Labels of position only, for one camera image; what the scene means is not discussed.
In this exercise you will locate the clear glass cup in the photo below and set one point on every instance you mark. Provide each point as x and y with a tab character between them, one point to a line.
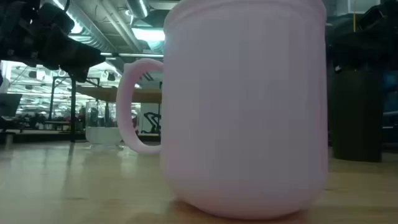
102	130

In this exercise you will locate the dark office chair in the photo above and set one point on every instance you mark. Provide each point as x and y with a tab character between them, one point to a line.
9	105

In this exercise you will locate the ceiling light panel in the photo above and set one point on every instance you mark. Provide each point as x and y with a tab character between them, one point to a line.
149	35

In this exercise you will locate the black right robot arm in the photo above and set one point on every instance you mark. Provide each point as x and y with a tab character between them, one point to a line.
381	15

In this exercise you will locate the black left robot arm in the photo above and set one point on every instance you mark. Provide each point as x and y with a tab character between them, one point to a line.
12	28

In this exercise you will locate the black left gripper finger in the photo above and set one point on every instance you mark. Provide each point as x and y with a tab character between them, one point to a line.
79	73
87	54

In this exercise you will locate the tall black cup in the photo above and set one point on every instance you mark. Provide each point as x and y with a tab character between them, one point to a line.
357	118

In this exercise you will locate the lilac pink plastic mug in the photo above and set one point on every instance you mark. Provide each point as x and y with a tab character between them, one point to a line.
245	109

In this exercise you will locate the silver ventilation duct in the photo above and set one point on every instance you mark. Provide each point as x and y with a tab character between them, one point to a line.
138	7

